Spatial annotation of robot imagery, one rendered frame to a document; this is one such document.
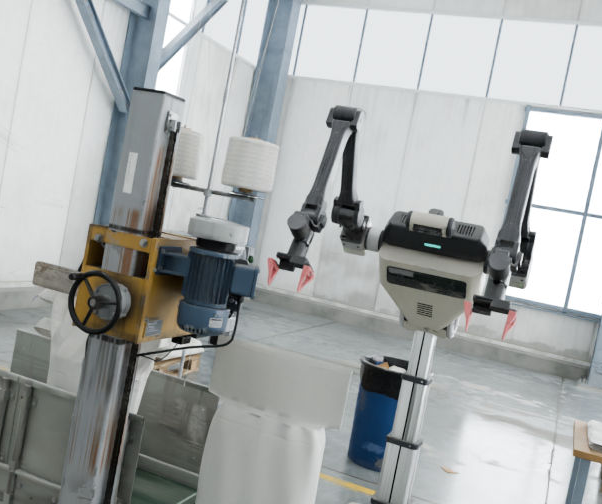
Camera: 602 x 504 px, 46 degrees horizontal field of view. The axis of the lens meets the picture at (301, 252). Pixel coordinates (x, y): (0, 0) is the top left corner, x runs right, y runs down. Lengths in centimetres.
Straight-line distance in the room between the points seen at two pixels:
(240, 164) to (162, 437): 132
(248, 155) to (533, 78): 859
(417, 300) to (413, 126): 805
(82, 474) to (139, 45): 670
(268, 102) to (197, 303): 922
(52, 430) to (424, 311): 140
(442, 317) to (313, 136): 852
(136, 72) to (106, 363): 649
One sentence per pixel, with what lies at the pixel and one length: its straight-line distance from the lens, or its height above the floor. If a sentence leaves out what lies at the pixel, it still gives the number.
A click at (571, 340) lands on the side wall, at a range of 1023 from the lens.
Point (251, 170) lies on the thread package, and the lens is 217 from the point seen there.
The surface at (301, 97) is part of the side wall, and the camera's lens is 1126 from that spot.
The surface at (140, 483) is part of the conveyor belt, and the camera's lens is 285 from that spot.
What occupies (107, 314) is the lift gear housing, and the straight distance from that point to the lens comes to 211.
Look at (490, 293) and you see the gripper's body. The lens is 200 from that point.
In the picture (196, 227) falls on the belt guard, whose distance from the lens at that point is 205.
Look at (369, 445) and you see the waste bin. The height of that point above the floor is 15.
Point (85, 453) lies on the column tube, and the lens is 228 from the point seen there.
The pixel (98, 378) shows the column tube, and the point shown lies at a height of 89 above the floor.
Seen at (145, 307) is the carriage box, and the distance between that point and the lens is 210.
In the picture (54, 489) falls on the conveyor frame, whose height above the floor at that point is 41.
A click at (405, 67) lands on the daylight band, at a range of 1088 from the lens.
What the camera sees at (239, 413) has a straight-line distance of 241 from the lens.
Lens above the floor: 148
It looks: 3 degrees down
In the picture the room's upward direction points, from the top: 11 degrees clockwise
